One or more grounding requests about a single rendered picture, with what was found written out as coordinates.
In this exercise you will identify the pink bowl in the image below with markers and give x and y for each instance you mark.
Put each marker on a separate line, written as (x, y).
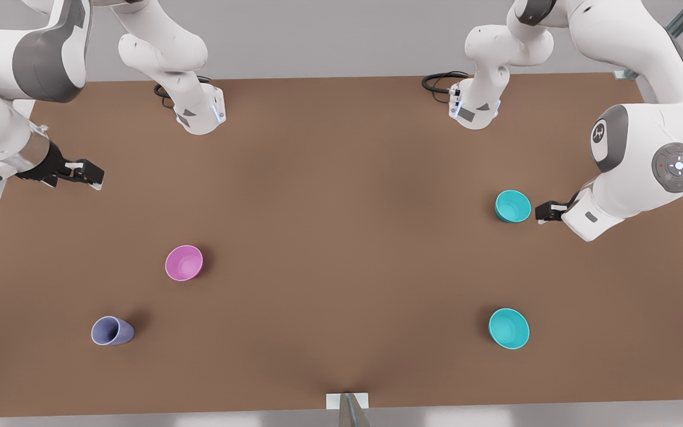
(184, 263)

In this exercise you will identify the teal bowl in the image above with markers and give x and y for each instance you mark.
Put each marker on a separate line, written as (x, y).
(513, 206)
(508, 328)

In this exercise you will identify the silver frame post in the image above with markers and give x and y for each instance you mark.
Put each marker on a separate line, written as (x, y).
(682, 18)
(350, 409)

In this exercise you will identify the lavender blue bowl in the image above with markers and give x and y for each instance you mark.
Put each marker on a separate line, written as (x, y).
(111, 331)

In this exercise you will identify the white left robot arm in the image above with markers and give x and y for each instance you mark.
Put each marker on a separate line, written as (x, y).
(638, 136)

